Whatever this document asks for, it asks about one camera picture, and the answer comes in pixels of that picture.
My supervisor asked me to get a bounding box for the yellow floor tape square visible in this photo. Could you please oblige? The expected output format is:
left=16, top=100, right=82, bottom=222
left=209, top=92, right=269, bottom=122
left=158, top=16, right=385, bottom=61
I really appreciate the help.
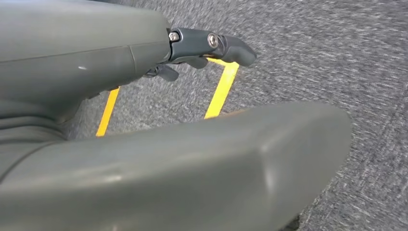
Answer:
left=95, top=57, right=240, bottom=138

